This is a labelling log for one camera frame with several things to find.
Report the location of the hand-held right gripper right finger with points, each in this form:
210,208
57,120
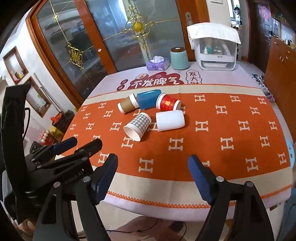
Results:
199,177

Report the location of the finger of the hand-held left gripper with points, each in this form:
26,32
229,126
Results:
91,146
66,144

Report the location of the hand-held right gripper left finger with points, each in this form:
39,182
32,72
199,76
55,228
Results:
103,179

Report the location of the grey checked paper cup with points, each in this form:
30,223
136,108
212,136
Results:
138,122

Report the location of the brown paper cup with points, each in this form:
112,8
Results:
126,105

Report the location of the white cup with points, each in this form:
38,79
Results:
170,120

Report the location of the blue cup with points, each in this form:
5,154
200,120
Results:
147,98

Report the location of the red paper cup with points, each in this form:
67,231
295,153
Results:
167,102

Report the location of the red box with white beads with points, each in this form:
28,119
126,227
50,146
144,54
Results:
47,137

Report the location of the black bin with red ornament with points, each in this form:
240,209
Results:
60,121

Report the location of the orange patterned blanket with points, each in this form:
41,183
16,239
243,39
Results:
231,139

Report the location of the light blue stool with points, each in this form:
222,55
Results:
291,153

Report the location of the purple tissue box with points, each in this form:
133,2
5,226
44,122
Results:
157,64

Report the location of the row of small purple cups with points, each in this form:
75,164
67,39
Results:
266,89

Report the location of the wooden glass door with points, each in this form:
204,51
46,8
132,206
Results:
92,34

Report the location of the orange patterned tablecloth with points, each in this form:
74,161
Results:
240,71

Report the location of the teal canister with brown lid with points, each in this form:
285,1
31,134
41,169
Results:
180,59

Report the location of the white storage box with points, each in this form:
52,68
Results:
216,58

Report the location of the wooden cabinet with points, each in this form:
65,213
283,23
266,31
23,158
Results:
281,69

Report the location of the white towel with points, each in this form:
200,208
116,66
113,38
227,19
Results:
212,33

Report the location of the wooden wall niche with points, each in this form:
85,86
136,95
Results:
38,97
15,64

